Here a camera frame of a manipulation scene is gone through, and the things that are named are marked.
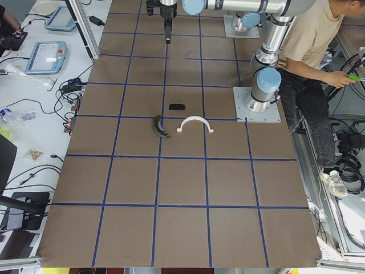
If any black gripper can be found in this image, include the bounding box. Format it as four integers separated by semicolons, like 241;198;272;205
159;0;177;44

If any black power adapter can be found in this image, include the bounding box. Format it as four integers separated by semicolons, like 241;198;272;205
88;15;105;26

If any black brake pad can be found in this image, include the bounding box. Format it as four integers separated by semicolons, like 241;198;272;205
169;103;185;111

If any far blue teach pendant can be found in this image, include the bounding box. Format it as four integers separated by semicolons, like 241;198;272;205
45;6;76;31

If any blue teach pendant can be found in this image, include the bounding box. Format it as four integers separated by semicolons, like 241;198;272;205
45;6;76;31
25;41;67;75

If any green curved brake shoe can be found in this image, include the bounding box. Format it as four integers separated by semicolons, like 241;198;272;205
153;115;171;139

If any near blue teach pendant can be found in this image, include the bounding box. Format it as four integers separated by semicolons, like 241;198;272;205
25;41;67;75

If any person in beige shirt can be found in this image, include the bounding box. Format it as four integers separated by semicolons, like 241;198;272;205
277;1;364;197

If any brown paper mat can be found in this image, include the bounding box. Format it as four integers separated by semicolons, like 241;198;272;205
38;1;321;268

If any clear plastic water bottle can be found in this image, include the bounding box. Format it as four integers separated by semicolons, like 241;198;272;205
1;108;26;133

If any black laptop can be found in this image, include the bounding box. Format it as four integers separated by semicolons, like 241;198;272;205
0;135;17;194

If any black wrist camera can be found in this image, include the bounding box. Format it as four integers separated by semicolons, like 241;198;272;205
146;0;155;16

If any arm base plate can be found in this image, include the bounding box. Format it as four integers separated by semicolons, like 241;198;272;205
233;87;281;123
224;13;260;39

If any aluminium frame post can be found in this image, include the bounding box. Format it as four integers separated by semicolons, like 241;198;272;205
65;0;100;60

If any white curved plastic bracket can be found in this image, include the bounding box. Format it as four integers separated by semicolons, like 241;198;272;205
176;115;214;133

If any green handled grabber tool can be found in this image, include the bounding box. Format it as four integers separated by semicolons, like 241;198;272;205
347;74;365;82

